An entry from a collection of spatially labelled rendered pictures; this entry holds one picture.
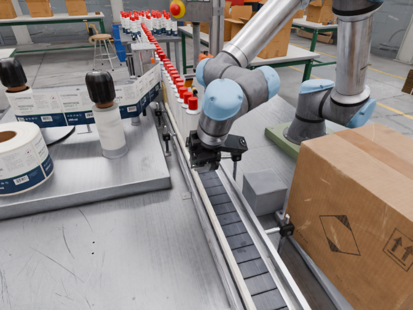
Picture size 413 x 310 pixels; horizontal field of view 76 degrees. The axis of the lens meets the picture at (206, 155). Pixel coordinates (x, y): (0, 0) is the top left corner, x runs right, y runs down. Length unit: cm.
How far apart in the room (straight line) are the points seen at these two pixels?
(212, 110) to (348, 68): 51
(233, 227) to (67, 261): 42
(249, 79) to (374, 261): 42
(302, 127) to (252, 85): 57
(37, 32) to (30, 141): 773
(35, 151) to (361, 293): 91
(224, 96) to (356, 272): 43
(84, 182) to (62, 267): 27
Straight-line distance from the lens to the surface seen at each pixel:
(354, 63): 91
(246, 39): 72
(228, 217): 74
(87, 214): 89
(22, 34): 862
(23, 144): 92
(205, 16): 105
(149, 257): 74
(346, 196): 57
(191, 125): 92
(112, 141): 97
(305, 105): 108
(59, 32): 856
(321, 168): 60
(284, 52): 281
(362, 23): 86
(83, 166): 101
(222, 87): 53
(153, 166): 93
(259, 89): 58
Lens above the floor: 142
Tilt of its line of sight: 34 degrees down
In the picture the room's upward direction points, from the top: straight up
